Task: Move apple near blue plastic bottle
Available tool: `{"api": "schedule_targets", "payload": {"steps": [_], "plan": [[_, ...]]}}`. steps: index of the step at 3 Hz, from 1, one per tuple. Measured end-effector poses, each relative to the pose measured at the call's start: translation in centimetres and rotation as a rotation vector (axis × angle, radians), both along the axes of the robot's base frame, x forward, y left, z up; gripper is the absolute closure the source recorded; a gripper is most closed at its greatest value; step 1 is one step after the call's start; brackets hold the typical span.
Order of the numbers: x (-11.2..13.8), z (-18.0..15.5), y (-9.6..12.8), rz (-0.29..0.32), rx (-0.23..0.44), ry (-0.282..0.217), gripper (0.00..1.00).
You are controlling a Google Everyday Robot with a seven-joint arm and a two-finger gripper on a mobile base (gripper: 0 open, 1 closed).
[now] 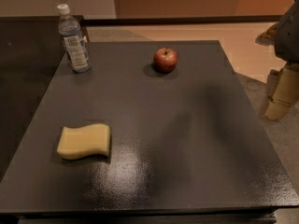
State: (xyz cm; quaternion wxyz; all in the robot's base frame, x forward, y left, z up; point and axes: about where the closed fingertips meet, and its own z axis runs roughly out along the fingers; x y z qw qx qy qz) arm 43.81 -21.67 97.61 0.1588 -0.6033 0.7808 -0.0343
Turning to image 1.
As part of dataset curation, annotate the red apple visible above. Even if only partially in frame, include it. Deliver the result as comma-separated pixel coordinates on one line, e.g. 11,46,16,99
153,48,178,73

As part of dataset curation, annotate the clear plastic water bottle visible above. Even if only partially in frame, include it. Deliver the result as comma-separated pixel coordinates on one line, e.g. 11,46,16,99
57,4,91,73

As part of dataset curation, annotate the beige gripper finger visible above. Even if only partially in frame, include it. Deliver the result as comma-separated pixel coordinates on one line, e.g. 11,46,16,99
255,23,278,46
262,63,299,121

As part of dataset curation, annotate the yellow sponge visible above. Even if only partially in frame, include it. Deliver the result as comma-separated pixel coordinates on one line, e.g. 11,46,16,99
57,124,110,160

